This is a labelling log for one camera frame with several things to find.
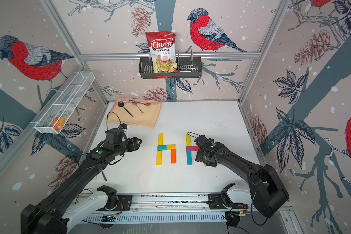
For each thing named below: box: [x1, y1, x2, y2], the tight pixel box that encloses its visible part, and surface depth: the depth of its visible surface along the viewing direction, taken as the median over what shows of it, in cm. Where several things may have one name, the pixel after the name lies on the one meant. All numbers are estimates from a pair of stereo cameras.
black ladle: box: [117, 100, 135, 118], surface depth 120 cm
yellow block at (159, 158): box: [156, 150, 163, 167], surface depth 92 cm
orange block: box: [171, 148, 176, 164], surface depth 92 cm
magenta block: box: [186, 145, 196, 151], surface depth 94 cm
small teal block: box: [156, 145, 168, 151], surface depth 95 cm
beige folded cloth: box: [105, 98, 162, 129], surface depth 115 cm
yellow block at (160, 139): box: [157, 133, 164, 146], surface depth 100 cm
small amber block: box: [166, 144, 176, 151], surface depth 95 cm
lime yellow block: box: [185, 134, 192, 147], surface depth 99 cm
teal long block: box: [186, 150, 193, 165], surface depth 92 cm
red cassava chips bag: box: [145, 31, 180, 79], surface depth 85 cm
